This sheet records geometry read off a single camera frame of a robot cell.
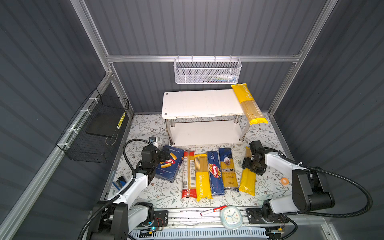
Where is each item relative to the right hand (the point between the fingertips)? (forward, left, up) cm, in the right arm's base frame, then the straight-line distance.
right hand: (250, 169), depth 90 cm
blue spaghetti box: (-11, +21, +4) cm, 24 cm away
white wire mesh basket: (+77, +28, +22) cm, 85 cm away
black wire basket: (+4, +84, +31) cm, 90 cm away
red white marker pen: (-23, +26, +1) cm, 34 cm away
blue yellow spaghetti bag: (-6, +14, +3) cm, 15 cm away
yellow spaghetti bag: (-10, +4, +2) cm, 11 cm away
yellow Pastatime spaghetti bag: (-12, +29, +3) cm, 31 cm away
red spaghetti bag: (-11, +37, +3) cm, 39 cm away
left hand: (+8, +54, +12) cm, 56 cm away
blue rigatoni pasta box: (-4, +49, +9) cm, 50 cm away
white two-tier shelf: (+12, +29, +34) cm, 47 cm away
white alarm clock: (-26, +16, +3) cm, 31 cm away
